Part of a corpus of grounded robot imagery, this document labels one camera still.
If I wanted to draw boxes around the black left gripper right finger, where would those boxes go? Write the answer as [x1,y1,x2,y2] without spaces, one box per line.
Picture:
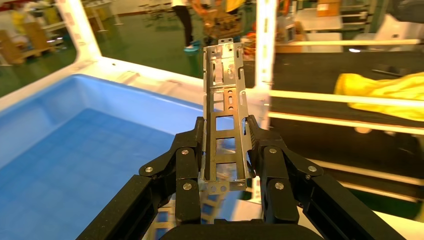
[246,114,407,240]

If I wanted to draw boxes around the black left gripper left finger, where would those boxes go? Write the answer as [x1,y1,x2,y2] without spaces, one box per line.
[76,115,206,240]

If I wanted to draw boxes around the silver metal channel part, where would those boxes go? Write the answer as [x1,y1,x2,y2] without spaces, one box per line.
[198,38,254,195]

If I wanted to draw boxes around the blue plastic bin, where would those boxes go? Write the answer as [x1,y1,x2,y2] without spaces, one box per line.
[0,73,263,240]

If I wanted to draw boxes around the yellow cloth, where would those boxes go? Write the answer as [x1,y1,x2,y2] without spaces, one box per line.
[333,72,424,122]

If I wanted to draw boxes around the person in dark trousers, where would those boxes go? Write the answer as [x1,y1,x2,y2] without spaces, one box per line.
[171,0,202,53]

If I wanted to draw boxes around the white slotted metal shelf rack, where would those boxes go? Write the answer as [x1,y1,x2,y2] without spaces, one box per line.
[0,0,278,233]

